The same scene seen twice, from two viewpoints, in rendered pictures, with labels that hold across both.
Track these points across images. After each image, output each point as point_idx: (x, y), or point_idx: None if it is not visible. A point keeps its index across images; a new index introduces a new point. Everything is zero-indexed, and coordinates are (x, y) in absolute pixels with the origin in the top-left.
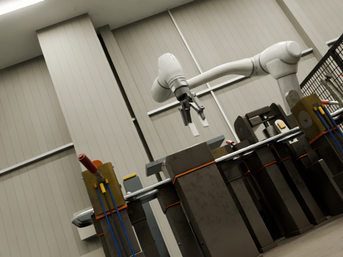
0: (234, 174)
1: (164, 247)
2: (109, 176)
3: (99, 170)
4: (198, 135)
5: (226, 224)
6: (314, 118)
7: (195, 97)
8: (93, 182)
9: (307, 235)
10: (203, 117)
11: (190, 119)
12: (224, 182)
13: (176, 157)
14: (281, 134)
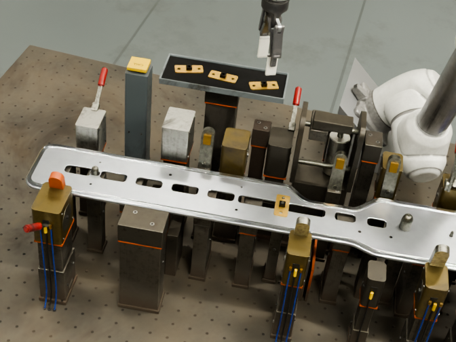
0: (203, 224)
1: (142, 154)
2: (54, 223)
3: (47, 216)
4: (264, 57)
5: (142, 285)
6: (284, 271)
7: (279, 34)
8: (39, 220)
9: (215, 309)
10: (273, 65)
11: (268, 31)
12: (159, 263)
13: (126, 229)
14: (272, 231)
